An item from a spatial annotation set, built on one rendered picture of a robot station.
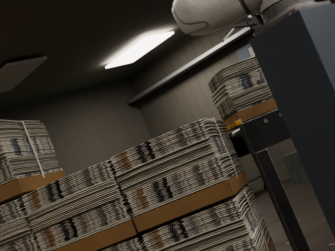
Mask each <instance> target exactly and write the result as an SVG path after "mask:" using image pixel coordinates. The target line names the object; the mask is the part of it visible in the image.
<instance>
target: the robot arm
mask: <svg viewBox="0 0 335 251"><path fill-rule="evenodd" d="M327 4H331V1H330V0H327V1H320V2H315V1H314V0H174V1H173V3H172V9H171V11H172V14H173V16H174V18H175V20H176V22H177V24H178V26H179V27H180V29H181V30H182V31H183V33H185V34H190V35H191V36H199V35H207V34H211V33H214V32H216V31H219V30H221V29H223V28H226V27H228V26H230V28H229V29H228V30H227V31H226V34H227V35H226V37H225V38H224V39H223V40H222V42H224V41H225V40H226V38H227V37H228V36H229V35H230V34H231V33H232V31H233V30H234V29H235V28H243V27H250V29H251V30H252V31H254V33H253V36H254V37H255V36H257V35H258V34H260V33H262V32H263V31H265V30H267V29H268V28H270V27H272V26H273V25H275V24H277V23H278V22H280V21H282V20H283V19H285V18H287V17H289V16H290V15H292V14H294V13H295V12H297V11H299V10H303V9H308V8H313V7H318V6H322V5H327ZM252 13H256V14H255V15H254V16H253V17H252V16H251V14H252ZM245 18H247V19H250V22H247V23H240V24H234V23H236V22H239V21H241V20H244V19H245Z"/></svg>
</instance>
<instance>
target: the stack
mask: <svg viewBox="0 0 335 251"><path fill-rule="evenodd" d="M211 119H212V118H211ZM211 119H200V120H198V121H195V122H192V123H190V124H187V125H184V126H182V127H179V128H177V129H175V130H172V131H170V132H168V133H165V134H163V135H160V136H158V137H156V138H153V139H151V140H149V141H146V142H144V143H142V144H139V145H137V146H135V147H132V148H130V149H128V150H126V151H123V152H121V153H119V154H117V155H115V156H113V157H111V158H110V160H107V161H104V162H101V163H99V164H96V165H93V166H91V167H88V168H86V169H83V170H81V171H78V172H76V173H73V174H71V175H69V176H66V177H64V178H61V179H59V180H57V181H54V182H52V183H50V184H47V185H45V186H43V187H40V188H38V189H36V190H34V191H32V192H30V193H28V194H26V195H24V196H22V197H21V198H19V199H16V200H14V201H11V202H8V203H6V204H3V205H0V251H53V250H56V249H58V248H61V247H63V246H66V245H68V244H71V243H73V242H76V241H78V240H81V239H83V238H86V237H89V236H91V235H94V234H96V233H99V232H101V231H104V230H106V229H109V228H111V227H114V226H116V225H119V224H121V223H124V222H126V221H129V220H131V221H132V219H133V217H136V216H138V215H141V214H143V213H146V212H148V211H151V210H153V209H156V208H158V207H160V206H163V205H165V204H168V203H170V202H173V201H175V200H178V199H180V198H183V197H185V196H188V195H190V194H193V193H195V192H198V191H200V190H203V189H205V188H208V187H210V186H213V185H215V184H218V183H220V182H223V181H225V180H228V179H229V178H231V177H233V176H234V175H237V174H238V173H239V172H241V171H242V166H241V163H240V161H239V158H238V155H236V153H237V152H236V151H235V150H234V148H233V143H232V142H230V141H231V140H230V139H229V137H230V136H229V135H230V134H229V133H228V130H227V128H226V125H225V123H224V121H223V120H222V119H215V118H214V119H213V120H211ZM237 178H238V175H237ZM252 192H253V191H251V187H250V186H246V187H243V188H241V189H240V190H239V191H238V192H237V193H235V194H234V195H232V196H230V197H227V198H225V199H222V200H220V201H217V202H215V203H212V204H209V205H207V206H204V207H202V208H199V209H197V210H194V211H192V212H189V213H187V214H184V215H182V216H179V217H176V218H174V219H171V220H169V221H166V222H164V223H161V224H159V225H156V226H154V227H151V228H149V229H146V230H144V231H141V232H140V233H138V234H137V235H134V236H132V237H129V238H126V239H124V240H121V241H119V242H116V243H114V244H111V245H109V246H106V247H103V248H101V249H98V250H96V251H266V249H268V243H269V240H270V236H269V232H268V229H267V227H266V224H265V222H264V218H262V215H261V212H260V210H259V208H258V206H257V205H256V204H257V203H256V199H255V196H254V194H252ZM132 223H133V222H132ZM268 251H269V250H268Z"/></svg>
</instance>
